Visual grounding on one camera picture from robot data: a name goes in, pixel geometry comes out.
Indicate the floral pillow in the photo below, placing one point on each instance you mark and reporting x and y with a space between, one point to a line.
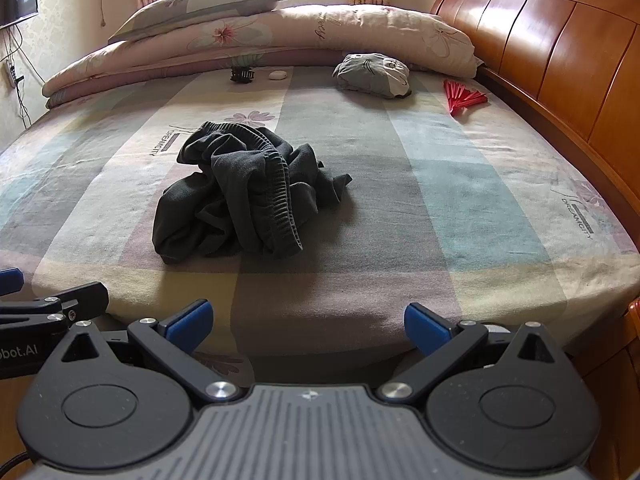
200 7

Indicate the wooden headboard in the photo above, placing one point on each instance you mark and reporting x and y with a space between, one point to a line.
550 35

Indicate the folded pink floral quilt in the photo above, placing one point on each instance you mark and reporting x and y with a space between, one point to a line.
350 30

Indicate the dark grey pants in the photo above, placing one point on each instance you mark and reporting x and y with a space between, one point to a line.
240 195

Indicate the black hair claw clip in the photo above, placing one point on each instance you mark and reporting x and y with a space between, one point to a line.
242 76

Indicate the red folding fan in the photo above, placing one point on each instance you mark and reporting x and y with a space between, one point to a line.
462 97

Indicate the white power strip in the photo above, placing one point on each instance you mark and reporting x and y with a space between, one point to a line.
10 74

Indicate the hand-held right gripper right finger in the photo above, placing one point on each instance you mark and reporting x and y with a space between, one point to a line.
425 327

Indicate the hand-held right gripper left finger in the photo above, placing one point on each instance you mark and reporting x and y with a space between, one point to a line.
187 327

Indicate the folded grey printed cloth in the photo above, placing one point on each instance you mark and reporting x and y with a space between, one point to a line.
370 75

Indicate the wooden nightstand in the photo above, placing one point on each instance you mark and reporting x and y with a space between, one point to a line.
615 400

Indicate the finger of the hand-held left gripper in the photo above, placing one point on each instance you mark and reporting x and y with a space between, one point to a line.
75 300
9 280

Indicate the white earbud case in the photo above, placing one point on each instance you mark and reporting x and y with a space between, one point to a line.
277 75

